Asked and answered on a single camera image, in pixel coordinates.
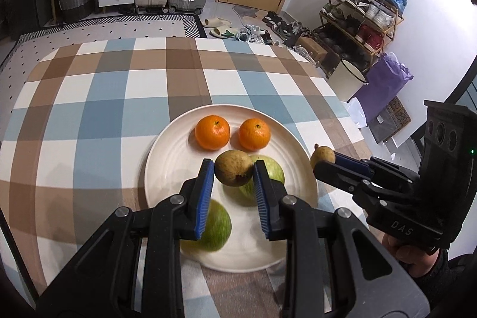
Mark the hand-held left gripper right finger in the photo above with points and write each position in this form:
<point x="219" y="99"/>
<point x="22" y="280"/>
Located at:
<point x="262" y="198"/>

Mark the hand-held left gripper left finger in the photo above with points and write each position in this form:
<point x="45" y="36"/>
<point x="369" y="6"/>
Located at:
<point x="203" y="198"/>

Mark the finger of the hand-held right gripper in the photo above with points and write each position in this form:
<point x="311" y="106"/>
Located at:
<point x="348" y="161"/>
<point x="335" y="174"/>

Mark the small brown fruit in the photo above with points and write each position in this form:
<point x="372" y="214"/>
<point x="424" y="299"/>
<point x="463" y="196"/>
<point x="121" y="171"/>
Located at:
<point x="233" y="169"/>
<point x="321" y="156"/>

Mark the green citrus fruit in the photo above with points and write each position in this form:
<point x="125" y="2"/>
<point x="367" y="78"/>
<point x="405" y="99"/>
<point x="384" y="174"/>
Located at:
<point x="218" y="225"/>
<point x="275" y="172"/>

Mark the cream round plate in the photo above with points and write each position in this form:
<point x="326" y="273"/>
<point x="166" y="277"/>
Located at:
<point x="171" y="161"/>

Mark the orange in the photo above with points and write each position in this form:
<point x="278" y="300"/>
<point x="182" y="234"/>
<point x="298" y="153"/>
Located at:
<point x="212" y="132"/>
<point x="254" y="134"/>

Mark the person's right forearm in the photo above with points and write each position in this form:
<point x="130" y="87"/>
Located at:
<point x="454" y="284"/>

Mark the person's right hand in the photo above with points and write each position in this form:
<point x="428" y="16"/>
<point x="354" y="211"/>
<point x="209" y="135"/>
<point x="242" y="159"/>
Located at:
<point x="410" y="258"/>

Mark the white plastic bag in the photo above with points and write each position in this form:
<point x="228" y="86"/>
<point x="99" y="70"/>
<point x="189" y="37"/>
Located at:
<point x="356" y="113"/>

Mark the brown doormat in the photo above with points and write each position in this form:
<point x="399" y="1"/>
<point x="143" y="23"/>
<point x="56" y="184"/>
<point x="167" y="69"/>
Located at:
<point x="391" y="118"/>

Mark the white bucket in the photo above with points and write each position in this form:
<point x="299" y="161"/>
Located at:
<point x="344" y="79"/>

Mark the purple bag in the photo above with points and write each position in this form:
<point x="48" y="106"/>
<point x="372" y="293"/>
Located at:
<point x="384" y="83"/>

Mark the cardboard box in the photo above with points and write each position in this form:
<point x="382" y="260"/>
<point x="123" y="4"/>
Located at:
<point x="311" y="48"/>

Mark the checked tablecloth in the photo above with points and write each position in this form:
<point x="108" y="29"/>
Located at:
<point x="93" y="117"/>

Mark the wooden shoe rack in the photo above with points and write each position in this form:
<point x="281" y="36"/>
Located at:
<point x="389" y="29"/>

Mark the cluster of dark shoes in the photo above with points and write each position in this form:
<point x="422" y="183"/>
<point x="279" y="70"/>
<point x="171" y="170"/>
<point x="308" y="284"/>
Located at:
<point x="283" y="29"/>

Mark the row of sneakers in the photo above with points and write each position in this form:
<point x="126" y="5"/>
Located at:
<point x="369" y="8"/>

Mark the beige slipper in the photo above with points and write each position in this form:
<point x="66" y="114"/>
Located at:
<point x="215" y="22"/>
<point x="222" y="32"/>

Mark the grey floor cloth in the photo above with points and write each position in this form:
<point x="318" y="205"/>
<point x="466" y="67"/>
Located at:
<point x="244" y="10"/>

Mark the white dotted rug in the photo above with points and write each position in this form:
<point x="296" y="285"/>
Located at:
<point x="111" y="28"/>

